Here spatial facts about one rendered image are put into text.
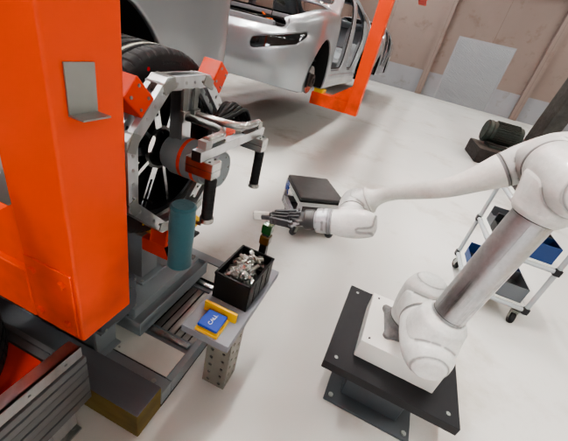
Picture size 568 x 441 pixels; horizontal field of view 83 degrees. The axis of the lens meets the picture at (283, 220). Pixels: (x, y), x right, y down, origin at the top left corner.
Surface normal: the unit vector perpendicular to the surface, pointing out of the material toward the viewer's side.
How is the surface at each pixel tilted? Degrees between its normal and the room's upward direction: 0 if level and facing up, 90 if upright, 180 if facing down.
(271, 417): 0
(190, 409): 0
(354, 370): 0
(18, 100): 90
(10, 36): 90
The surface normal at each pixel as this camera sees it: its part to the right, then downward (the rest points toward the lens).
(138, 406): 0.22, -0.84
